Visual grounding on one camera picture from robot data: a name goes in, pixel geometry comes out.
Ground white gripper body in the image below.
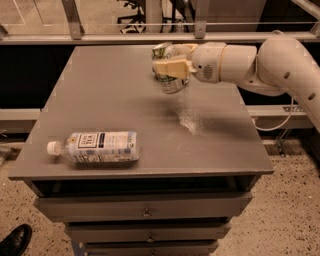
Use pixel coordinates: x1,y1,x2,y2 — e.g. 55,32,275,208
192,42,226,83

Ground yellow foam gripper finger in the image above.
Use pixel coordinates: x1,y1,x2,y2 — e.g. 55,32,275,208
174,43,198,57
152,55,197,79

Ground white green 7up can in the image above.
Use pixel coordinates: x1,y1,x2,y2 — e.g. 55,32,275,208
152,42,188,94

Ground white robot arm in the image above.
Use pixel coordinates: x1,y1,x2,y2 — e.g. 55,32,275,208
152,32,320,130

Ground black office chair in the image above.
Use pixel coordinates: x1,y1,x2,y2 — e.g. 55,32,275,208
117,0,146,34

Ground grey drawer cabinet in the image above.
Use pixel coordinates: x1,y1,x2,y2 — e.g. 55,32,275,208
9,46,273,256

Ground clear plastic water bottle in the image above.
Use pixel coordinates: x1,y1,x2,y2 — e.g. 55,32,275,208
47,131,139,163

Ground black leather shoe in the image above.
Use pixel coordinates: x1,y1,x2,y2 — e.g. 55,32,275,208
0,224,32,256

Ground metal railing frame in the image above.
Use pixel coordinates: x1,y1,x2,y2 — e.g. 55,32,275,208
0,0,320,45

